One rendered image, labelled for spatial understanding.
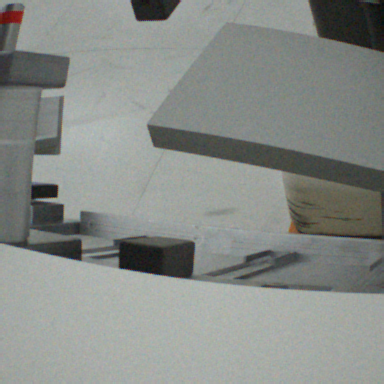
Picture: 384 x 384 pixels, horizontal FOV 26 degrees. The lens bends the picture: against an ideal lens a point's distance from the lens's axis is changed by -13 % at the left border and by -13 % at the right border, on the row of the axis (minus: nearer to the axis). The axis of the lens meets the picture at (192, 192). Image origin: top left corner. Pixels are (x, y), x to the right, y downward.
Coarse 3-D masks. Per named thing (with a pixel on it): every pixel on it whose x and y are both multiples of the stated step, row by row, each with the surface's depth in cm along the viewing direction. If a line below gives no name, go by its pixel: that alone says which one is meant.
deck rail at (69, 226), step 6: (60, 222) 79; (66, 222) 80; (72, 222) 81; (78, 222) 82; (30, 228) 73; (36, 228) 74; (42, 228) 75; (48, 228) 76; (54, 228) 77; (60, 228) 78; (66, 228) 80; (72, 228) 81; (78, 228) 82; (66, 234) 80; (72, 234) 81
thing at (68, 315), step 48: (0, 288) 5; (48, 288) 5; (96, 288) 5; (144, 288) 5; (192, 288) 6; (240, 288) 6; (0, 336) 3; (48, 336) 4; (96, 336) 4; (144, 336) 4; (192, 336) 4; (240, 336) 4; (288, 336) 4; (336, 336) 4
